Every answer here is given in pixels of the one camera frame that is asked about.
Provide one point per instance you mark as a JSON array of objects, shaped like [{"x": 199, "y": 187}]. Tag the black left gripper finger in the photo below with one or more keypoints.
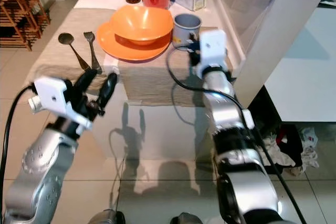
[
  {"x": 88, "y": 81},
  {"x": 108, "y": 90}
]

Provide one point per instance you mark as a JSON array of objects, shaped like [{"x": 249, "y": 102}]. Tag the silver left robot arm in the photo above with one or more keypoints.
[{"x": 39, "y": 166}]

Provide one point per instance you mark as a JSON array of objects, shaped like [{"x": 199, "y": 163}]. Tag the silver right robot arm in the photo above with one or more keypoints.
[{"x": 236, "y": 129}]

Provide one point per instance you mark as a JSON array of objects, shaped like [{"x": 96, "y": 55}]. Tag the grey mug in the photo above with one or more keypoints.
[{"x": 181, "y": 32}]

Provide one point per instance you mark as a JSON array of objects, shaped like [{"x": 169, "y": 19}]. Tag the beige cloth placemat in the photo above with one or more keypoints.
[{"x": 147, "y": 85}]

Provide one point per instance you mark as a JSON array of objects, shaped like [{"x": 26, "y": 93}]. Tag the orange plate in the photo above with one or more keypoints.
[{"x": 128, "y": 52}]

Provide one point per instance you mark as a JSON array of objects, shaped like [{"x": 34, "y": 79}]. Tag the metal fork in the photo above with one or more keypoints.
[{"x": 89, "y": 36}]

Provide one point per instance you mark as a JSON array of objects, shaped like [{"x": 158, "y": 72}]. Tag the metal spoon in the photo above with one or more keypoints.
[{"x": 65, "y": 38}]

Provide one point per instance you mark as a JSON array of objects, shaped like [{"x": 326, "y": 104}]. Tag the orange bowl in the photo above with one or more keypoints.
[{"x": 142, "y": 24}]

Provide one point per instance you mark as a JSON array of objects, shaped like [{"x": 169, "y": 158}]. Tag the white counter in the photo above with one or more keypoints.
[{"x": 273, "y": 35}]

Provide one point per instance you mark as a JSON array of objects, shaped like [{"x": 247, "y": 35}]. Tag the wooden rack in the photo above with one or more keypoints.
[{"x": 18, "y": 14}]

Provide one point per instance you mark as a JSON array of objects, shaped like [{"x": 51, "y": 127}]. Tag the grey left robot foot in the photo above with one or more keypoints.
[{"x": 104, "y": 217}]

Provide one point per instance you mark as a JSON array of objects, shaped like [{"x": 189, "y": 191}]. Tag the grey robot foot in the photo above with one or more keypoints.
[
  {"x": 104, "y": 217},
  {"x": 189, "y": 219}
]

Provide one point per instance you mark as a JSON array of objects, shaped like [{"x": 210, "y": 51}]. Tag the grey right robot foot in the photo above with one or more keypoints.
[{"x": 189, "y": 219}]

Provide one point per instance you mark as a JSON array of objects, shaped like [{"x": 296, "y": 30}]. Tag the crumpled white cloth pile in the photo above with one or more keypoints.
[{"x": 307, "y": 145}]

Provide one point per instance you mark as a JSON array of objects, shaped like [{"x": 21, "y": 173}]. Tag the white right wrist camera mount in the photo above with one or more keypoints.
[{"x": 212, "y": 45}]

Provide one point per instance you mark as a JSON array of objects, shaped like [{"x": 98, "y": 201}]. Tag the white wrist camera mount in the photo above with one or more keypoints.
[
  {"x": 55, "y": 95},
  {"x": 212, "y": 45}
]

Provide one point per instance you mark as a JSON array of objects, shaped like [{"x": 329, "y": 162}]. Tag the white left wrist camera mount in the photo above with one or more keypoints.
[{"x": 55, "y": 95}]

